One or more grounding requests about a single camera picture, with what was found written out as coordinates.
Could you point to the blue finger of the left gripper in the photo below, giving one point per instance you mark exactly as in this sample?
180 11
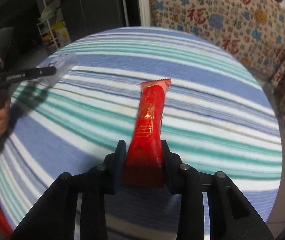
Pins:
27 74

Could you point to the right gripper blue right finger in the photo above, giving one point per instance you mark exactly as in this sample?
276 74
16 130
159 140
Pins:
212 198

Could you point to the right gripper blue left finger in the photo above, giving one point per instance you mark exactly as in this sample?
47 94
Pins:
53 216

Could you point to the clear plastic box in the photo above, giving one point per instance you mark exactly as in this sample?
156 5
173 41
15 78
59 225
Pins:
63 63

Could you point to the long red snack wrapper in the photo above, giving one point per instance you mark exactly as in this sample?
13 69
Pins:
144 160

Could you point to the yellow cardboard box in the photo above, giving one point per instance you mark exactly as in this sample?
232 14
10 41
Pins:
61 33

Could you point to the dark grey refrigerator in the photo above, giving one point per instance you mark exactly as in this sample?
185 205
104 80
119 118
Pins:
87 17

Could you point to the blue striped tablecloth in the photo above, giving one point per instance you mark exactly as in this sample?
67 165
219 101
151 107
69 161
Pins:
216 118

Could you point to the patterned floral cloth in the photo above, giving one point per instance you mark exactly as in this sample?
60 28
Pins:
252 31

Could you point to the white wire rack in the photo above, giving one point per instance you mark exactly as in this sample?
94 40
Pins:
50 15

